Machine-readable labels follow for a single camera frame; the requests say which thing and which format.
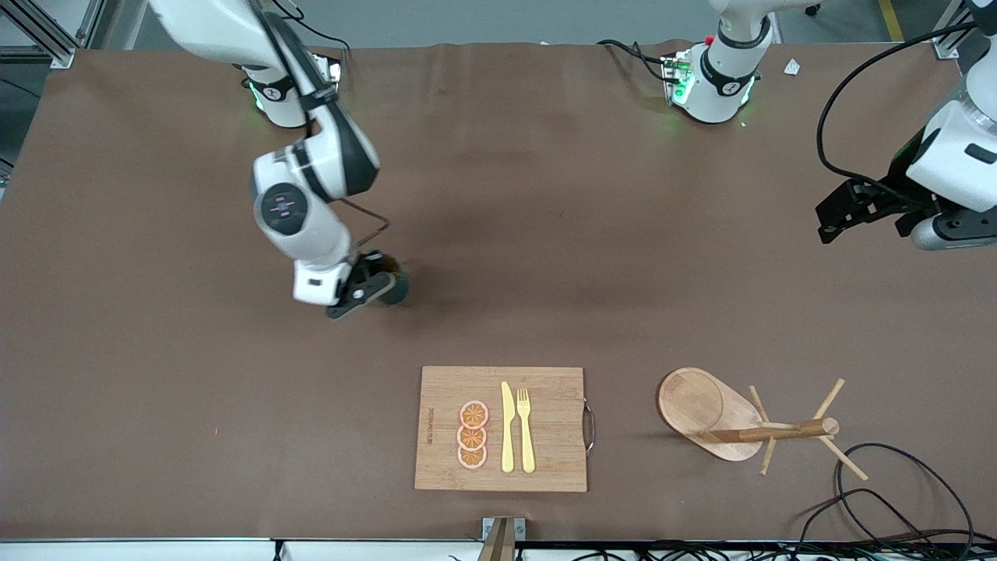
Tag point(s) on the yellow plastic fork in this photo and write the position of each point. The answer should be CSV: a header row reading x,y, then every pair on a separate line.
x,y
527,444

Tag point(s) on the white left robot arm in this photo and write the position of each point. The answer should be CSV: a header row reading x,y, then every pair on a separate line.
x,y
728,86

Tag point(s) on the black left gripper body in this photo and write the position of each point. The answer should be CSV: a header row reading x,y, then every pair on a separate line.
x,y
889,196

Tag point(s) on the white table edge rail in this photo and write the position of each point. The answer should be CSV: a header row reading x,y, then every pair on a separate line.
x,y
117,549

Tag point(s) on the grey metal bracket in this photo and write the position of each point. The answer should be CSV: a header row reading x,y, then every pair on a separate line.
x,y
519,528

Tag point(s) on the bamboo cutting board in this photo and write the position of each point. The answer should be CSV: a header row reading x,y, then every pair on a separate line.
x,y
553,460

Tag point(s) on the wooden mug tree rack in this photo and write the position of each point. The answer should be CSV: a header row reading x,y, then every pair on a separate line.
x,y
689,405

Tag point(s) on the yellow plastic knife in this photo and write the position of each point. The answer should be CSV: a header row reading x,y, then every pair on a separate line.
x,y
508,436

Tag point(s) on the white paper scrap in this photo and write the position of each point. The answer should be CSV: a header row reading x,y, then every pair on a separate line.
x,y
792,67

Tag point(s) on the dark green cup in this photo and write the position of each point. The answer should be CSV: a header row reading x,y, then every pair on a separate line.
x,y
399,293

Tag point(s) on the brown table cover sheet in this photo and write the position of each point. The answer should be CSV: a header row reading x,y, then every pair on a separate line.
x,y
234,389

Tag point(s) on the orange slice toy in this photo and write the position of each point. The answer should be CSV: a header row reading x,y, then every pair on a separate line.
x,y
471,458
471,438
474,414

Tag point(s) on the aluminium frame post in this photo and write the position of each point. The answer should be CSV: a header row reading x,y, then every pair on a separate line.
x,y
946,48
58,51

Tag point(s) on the brown mounting bar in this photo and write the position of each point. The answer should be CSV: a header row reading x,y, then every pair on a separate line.
x,y
498,541

